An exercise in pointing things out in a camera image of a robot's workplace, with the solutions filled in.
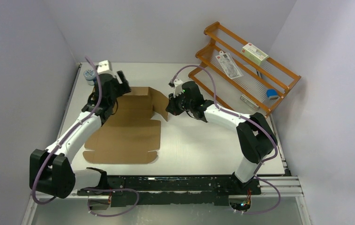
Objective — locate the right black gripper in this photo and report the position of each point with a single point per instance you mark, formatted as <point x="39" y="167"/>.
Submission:
<point x="171" y="107"/>

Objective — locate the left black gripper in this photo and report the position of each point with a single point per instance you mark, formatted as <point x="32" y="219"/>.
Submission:
<point x="122" y="87"/>

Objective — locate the brown cardboard box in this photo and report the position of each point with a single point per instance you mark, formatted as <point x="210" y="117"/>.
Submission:
<point x="131" y="136"/>

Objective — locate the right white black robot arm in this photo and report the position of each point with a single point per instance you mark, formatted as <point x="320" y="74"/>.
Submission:
<point x="255" y="136"/>

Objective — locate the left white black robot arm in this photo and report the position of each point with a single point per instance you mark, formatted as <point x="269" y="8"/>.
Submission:
<point x="50" y="169"/>

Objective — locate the white green product box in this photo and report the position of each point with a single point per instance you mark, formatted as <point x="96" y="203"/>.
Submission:
<point x="254" y="54"/>

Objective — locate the small blue white jar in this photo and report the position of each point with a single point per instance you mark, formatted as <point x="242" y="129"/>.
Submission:
<point x="90" y="76"/>

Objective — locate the clear plastic blister package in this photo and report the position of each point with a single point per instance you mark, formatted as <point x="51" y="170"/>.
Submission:
<point x="228" y="65"/>

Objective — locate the small silver packaged item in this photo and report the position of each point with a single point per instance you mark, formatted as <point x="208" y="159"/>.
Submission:
<point x="249" y="102"/>

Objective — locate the orange wooden rack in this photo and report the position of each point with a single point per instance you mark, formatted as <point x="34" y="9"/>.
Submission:
<point x="254" y="83"/>

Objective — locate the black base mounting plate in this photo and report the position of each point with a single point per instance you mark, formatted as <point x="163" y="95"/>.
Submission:
<point x="124" y="190"/>

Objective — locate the blue white eraser block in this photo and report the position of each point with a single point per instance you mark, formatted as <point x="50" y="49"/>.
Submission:
<point x="272" y="94"/>

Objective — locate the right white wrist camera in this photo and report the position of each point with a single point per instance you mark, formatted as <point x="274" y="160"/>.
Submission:
<point x="176" y="84"/>

